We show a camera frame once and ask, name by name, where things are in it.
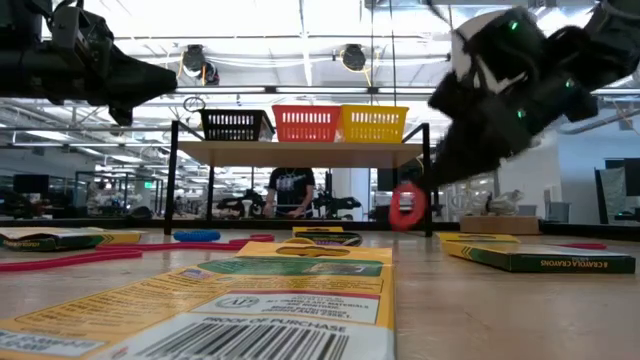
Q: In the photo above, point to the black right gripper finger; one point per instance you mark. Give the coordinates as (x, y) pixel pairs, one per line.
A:
(480, 155)
(457, 135)

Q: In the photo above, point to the background black robot arm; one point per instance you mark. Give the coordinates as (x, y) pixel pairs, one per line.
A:
(335, 204)
(240, 205)

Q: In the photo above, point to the orange plastic basket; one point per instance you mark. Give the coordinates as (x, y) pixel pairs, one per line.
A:
(305, 125)

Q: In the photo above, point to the person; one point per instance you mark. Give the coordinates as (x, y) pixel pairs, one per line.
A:
(292, 187)

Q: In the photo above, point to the black plastic basket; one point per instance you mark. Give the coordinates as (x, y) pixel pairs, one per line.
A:
(235, 125)

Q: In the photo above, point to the black aluminium table frame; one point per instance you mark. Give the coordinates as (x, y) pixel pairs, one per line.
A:
(100, 224)

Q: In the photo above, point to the background monitor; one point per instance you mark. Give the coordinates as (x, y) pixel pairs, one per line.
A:
(30, 183)
(387, 179)

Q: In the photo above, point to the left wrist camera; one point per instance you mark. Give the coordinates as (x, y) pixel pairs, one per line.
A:
(80, 35)

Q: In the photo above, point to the background black frame cage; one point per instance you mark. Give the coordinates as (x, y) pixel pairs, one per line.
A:
(117, 173)

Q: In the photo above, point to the grey bin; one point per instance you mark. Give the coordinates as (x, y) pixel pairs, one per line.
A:
(557, 212)

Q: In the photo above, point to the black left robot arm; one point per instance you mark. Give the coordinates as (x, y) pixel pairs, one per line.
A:
(20, 20)

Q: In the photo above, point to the yellow plastic basket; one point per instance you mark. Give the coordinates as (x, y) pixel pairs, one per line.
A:
(372, 125)

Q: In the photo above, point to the yellow green Crayola crayon box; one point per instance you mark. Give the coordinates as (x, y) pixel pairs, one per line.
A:
(50, 240)
(325, 235)
(280, 300)
(540, 262)

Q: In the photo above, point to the wooden shelf with black legs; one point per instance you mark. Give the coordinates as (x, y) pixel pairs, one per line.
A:
(300, 154)

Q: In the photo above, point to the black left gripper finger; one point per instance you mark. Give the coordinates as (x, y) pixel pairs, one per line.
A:
(140, 101)
(145, 80)

